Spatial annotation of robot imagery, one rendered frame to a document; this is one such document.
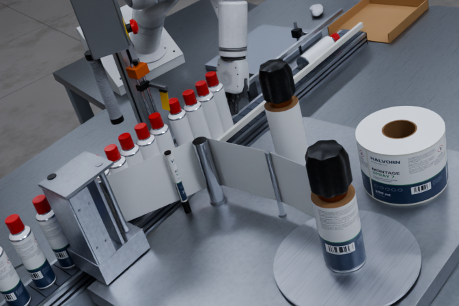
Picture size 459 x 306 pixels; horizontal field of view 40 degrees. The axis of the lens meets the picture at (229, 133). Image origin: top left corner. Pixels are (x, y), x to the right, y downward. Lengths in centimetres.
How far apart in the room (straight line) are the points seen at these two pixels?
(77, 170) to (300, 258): 53
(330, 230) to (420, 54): 109
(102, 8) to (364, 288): 86
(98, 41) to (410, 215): 83
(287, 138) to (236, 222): 25
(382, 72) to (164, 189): 91
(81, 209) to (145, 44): 114
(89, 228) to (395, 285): 66
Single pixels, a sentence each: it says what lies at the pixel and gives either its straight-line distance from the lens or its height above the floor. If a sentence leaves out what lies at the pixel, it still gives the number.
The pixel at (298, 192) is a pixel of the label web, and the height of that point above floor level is 97.
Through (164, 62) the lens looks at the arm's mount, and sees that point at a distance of 249.
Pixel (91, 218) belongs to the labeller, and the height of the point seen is 106.
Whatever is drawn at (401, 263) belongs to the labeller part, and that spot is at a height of 89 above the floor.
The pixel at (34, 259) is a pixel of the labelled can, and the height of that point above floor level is 97.
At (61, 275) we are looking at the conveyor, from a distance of 161.
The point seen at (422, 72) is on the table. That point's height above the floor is 83.
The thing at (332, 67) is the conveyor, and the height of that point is 86.
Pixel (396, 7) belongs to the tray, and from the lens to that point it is 260.
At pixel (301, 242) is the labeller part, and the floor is 89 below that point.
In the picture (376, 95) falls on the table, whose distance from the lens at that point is 202.
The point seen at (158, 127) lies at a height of 106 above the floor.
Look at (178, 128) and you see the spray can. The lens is 172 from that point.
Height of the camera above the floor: 185
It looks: 31 degrees down
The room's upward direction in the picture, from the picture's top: 16 degrees counter-clockwise
